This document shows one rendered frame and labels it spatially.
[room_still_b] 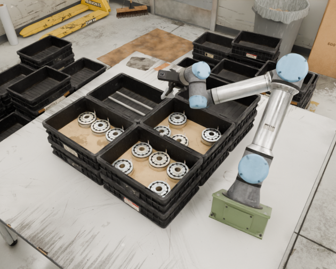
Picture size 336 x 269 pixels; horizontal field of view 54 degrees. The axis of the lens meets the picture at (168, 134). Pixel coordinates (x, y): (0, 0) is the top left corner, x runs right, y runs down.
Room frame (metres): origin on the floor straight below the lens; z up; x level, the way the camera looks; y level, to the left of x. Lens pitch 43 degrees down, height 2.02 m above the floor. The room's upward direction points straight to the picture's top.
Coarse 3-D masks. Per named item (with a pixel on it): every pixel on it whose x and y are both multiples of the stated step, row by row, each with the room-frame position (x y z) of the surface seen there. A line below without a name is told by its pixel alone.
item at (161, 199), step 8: (136, 128) 1.22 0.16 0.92; (144, 128) 1.21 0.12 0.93; (160, 136) 1.15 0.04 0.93; (112, 144) 1.10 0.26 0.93; (176, 144) 1.10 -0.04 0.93; (104, 152) 1.05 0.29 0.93; (192, 152) 1.05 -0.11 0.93; (104, 160) 1.00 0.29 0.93; (200, 160) 1.00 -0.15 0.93; (112, 168) 0.95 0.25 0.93; (192, 168) 0.95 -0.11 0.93; (120, 176) 0.92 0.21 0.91; (128, 176) 0.91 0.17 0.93; (184, 176) 0.90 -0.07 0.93; (136, 184) 0.86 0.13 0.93; (176, 184) 0.86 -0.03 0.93; (152, 192) 0.82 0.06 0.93; (160, 200) 0.79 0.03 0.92; (168, 200) 0.79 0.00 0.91
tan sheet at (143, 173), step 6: (126, 156) 1.11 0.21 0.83; (132, 162) 1.07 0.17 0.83; (138, 162) 1.07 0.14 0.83; (144, 162) 1.07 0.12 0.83; (138, 168) 1.04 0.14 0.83; (144, 168) 1.04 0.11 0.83; (150, 168) 1.04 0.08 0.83; (132, 174) 1.00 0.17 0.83; (138, 174) 1.00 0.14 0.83; (144, 174) 1.00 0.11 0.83; (150, 174) 1.00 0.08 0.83; (156, 174) 1.00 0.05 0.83; (162, 174) 1.00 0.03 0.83; (138, 180) 0.96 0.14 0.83; (144, 180) 0.96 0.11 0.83; (150, 180) 0.96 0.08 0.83; (156, 180) 0.96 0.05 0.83; (162, 180) 0.96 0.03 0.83; (168, 180) 0.96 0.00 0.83
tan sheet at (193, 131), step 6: (186, 126) 1.34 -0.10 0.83; (192, 126) 1.34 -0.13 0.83; (198, 126) 1.34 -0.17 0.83; (174, 132) 1.29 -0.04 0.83; (180, 132) 1.29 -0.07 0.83; (186, 132) 1.29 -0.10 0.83; (192, 132) 1.29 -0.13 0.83; (198, 132) 1.29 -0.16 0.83; (192, 138) 1.24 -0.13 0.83; (198, 138) 1.24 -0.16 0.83; (192, 144) 1.20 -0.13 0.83; (198, 144) 1.20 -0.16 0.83; (204, 144) 1.20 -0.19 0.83; (198, 150) 1.16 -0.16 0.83; (204, 150) 1.16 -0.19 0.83
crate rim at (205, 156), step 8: (152, 112) 1.34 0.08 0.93; (208, 112) 1.34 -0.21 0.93; (144, 120) 1.27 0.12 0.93; (224, 120) 1.28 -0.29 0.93; (152, 128) 1.21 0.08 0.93; (232, 128) 1.21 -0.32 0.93; (168, 136) 1.15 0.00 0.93; (224, 136) 1.15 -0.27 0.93; (216, 144) 1.10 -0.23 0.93; (208, 152) 1.05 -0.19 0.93
